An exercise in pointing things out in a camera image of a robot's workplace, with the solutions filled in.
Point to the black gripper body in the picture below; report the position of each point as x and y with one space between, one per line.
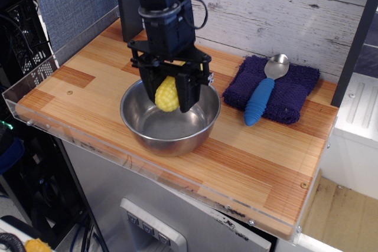
170 43

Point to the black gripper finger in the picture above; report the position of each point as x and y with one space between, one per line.
188 91
152 79

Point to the yellow plastic corn cob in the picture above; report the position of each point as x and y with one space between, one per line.
166 95

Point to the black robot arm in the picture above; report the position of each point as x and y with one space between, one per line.
169 50

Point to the stainless steel pot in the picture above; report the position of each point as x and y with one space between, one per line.
169 133

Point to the purple folded towel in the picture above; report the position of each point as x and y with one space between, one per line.
288 96

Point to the black perforated crate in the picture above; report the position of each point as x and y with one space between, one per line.
23 42

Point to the silver control panel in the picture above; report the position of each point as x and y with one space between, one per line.
148 232

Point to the clear acrylic table guard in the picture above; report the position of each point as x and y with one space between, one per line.
260 176

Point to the yellow object bottom left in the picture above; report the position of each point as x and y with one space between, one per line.
36 245

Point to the dark grey left post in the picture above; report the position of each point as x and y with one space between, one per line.
131 22

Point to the dark grey post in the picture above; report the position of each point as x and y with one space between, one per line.
353 55
131 22

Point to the blue handled metal spoon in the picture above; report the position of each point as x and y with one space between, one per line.
276 67

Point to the dark grey right post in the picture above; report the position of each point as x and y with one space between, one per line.
353 55

